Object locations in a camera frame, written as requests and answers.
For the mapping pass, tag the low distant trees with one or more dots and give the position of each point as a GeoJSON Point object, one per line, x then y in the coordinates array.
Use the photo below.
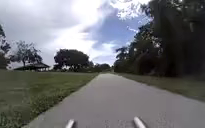
{"type": "Point", "coordinates": [101, 67]}

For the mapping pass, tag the broad dark tree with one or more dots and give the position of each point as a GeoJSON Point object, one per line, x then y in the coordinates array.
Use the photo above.
{"type": "Point", "coordinates": [71, 59]}

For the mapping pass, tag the grey paved path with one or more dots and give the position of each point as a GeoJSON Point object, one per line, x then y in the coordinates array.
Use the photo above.
{"type": "Point", "coordinates": [110, 96]}

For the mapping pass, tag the robot's own part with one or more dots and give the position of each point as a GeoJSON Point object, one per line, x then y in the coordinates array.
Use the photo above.
{"type": "Point", "coordinates": [70, 124]}
{"type": "Point", "coordinates": [138, 122]}

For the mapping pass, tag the park shelter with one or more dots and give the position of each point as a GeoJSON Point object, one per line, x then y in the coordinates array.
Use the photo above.
{"type": "Point", "coordinates": [32, 66]}

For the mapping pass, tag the dense row of trees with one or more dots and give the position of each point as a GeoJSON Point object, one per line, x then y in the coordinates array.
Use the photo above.
{"type": "Point", "coordinates": [173, 43]}

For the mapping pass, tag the thin-crowned tree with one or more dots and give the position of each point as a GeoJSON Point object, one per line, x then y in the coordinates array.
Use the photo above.
{"type": "Point", "coordinates": [26, 53]}

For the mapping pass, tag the grass verge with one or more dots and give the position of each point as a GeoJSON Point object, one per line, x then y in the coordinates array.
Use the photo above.
{"type": "Point", "coordinates": [176, 85]}

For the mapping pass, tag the grass field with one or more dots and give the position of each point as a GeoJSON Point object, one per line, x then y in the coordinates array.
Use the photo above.
{"type": "Point", "coordinates": [26, 90]}

